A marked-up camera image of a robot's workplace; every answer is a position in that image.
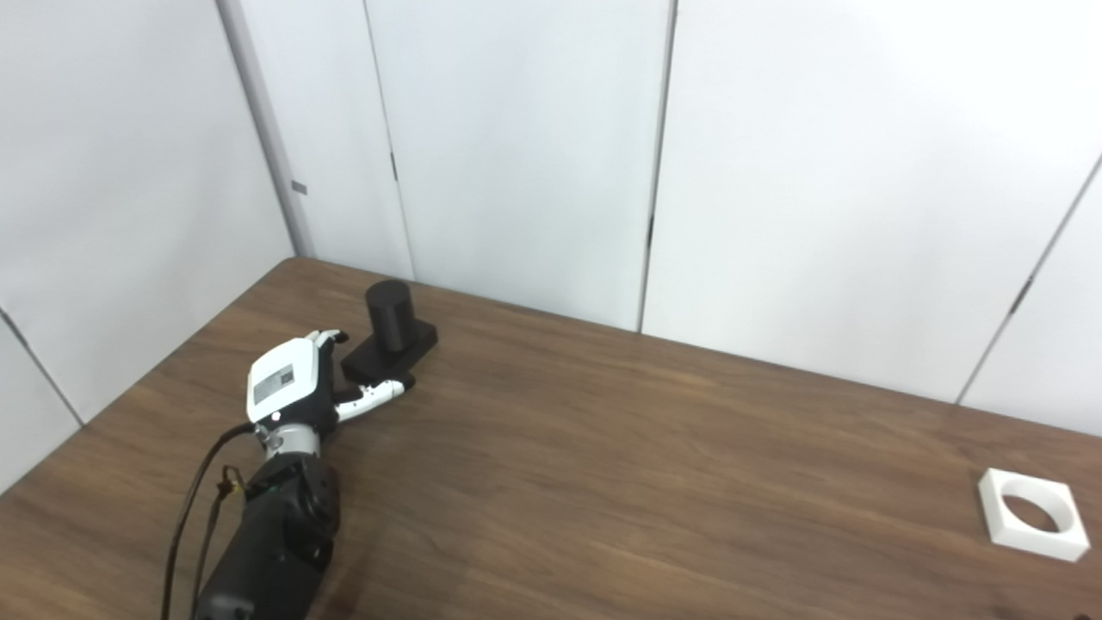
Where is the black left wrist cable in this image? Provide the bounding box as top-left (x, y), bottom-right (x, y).
top-left (161, 422), bottom-right (259, 620)

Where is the grey wall corner post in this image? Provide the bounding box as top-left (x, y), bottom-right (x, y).
top-left (215, 0), bottom-right (316, 258)

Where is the black peg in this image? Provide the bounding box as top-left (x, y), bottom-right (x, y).
top-left (341, 279), bottom-right (439, 386)

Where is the white square piece with hole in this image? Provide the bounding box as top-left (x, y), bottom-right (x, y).
top-left (978, 468), bottom-right (1092, 563)

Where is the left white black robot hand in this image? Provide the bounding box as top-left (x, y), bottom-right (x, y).
top-left (246, 330), bottom-right (418, 437)

